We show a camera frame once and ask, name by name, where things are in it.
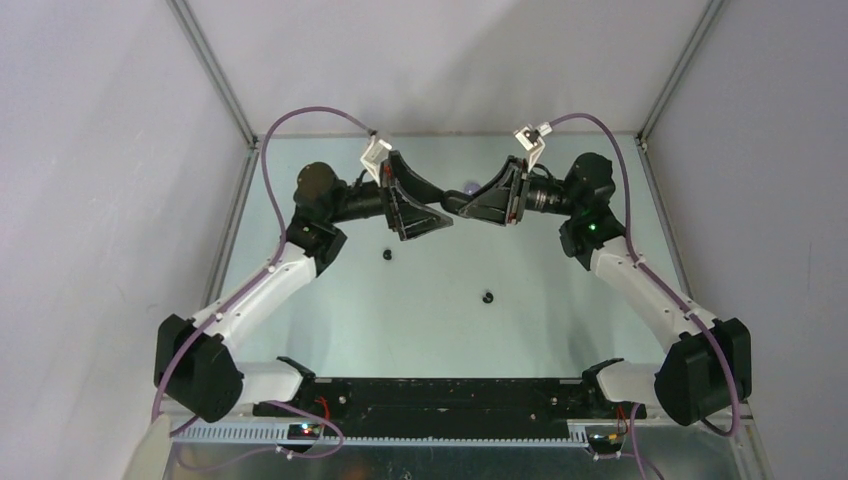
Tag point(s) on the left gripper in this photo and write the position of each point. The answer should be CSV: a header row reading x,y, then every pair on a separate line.
x,y
409,219

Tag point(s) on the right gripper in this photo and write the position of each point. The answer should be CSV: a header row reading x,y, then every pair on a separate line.
x,y
503,200

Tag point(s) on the black charging case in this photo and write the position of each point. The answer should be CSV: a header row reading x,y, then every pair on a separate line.
x,y
453,201

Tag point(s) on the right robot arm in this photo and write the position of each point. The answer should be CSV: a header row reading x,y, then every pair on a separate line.
x,y
707,365

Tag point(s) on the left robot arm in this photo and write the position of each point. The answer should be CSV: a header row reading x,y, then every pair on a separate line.
x,y
195,360

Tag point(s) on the left controller board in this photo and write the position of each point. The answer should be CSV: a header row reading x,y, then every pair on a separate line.
x,y
304,432

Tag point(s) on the controller board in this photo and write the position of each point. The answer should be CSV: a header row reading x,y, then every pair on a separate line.
x,y
613,438
304,432

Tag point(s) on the right controller board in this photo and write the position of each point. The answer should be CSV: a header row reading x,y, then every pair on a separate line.
x,y
613,438

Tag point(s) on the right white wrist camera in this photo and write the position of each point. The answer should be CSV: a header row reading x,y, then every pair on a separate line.
x,y
531,138

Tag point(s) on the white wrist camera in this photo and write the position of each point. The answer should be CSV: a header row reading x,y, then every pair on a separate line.
x,y
531,138
376,151

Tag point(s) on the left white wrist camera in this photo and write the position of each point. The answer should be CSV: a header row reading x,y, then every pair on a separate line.
x,y
376,151

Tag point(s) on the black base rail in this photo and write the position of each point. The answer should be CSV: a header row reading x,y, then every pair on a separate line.
x,y
513,409

